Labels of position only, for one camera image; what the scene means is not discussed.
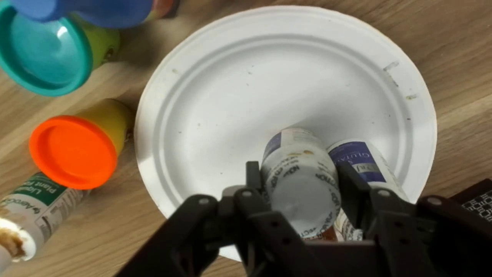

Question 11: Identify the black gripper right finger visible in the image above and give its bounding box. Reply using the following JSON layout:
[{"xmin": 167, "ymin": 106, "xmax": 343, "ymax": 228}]
[{"xmin": 335, "ymin": 160, "xmax": 492, "ymax": 277}]

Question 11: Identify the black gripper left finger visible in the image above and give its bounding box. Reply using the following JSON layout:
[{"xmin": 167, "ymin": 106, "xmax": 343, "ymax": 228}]
[{"xmin": 114, "ymin": 160, "xmax": 329, "ymax": 277}]

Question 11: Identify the supplement bottle green label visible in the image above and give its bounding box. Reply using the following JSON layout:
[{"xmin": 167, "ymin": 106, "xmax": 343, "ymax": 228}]
[{"xmin": 0, "ymin": 171, "xmax": 91, "ymax": 274}]

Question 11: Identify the white paper plate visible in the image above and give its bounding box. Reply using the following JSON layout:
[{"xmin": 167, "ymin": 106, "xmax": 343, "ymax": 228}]
[{"xmin": 134, "ymin": 5, "xmax": 438, "ymax": 263}]

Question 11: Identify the green tub teal lid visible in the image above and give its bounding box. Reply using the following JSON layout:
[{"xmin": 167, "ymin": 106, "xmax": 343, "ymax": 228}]
[{"xmin": 0, "ymin": 5, "xmax": 121, "ymax": 99}]

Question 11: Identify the blue toy bottle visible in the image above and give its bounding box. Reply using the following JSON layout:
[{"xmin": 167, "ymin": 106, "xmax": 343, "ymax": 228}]
[{"xmin": 9, "ymin": 0, "xmax": 181, "ymax": 31}]

